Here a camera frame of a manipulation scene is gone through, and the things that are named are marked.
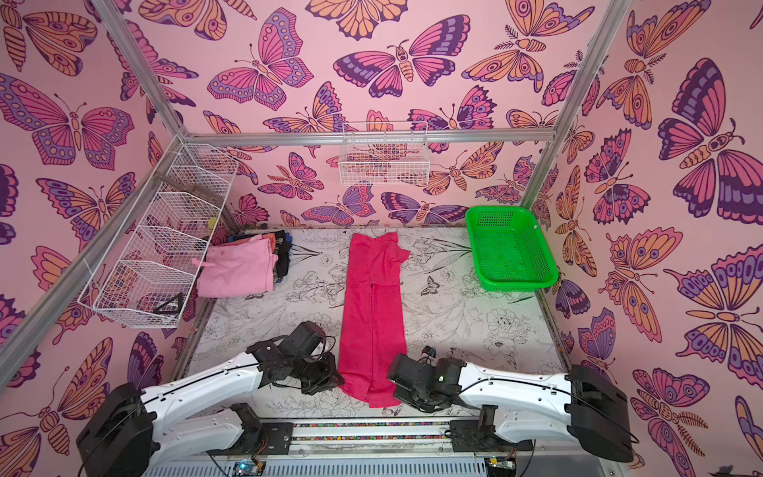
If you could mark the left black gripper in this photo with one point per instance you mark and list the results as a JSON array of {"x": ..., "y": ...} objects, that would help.
[{"x": 331, "y": 377}]

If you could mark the right green circuit board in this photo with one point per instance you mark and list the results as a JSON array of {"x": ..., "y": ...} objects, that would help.
[{"x": 500, "y": 467}]

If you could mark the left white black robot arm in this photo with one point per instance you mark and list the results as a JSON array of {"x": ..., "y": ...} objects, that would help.
[{"x": 136, "y": 430}]

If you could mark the folded light pink t-shirt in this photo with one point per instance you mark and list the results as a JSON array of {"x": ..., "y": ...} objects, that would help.
[{"x": 236, "y": 270}]

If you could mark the left green circuit board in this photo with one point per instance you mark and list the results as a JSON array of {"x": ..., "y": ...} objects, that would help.
[{"x": 248, "y": 468}]

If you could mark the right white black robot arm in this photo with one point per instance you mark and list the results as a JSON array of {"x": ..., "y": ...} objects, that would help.
[{"x": 580, "y": 405}]

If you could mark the green plastic basket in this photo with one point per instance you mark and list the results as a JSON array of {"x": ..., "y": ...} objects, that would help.
[{"x": 510, "y": 252}]

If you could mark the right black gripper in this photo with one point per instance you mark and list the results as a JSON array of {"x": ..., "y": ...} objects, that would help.
[{"x": 400, "y": 378}]

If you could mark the magenta t-shirt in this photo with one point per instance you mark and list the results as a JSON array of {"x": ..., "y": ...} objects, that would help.
[{"x": 373, "y": 329}]

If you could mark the long white wire basket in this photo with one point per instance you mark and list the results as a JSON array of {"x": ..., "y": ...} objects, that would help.
[{"x": 172, "y": 221}]

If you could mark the black triangle object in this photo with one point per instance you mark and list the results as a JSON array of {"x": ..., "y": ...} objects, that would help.
[{"x": 172, "y": 306}]

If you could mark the small white wire basket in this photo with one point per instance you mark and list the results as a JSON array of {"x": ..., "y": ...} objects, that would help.
[{"x": 385, "y": 152}]

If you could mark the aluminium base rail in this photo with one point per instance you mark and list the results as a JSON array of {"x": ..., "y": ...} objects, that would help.
[{"x": 430, "y": 446}]

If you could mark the green circuit board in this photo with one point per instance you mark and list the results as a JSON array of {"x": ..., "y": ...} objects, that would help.
[
  {"x": 500, "y": 467},
  {"x": 248, "y": 468}
]

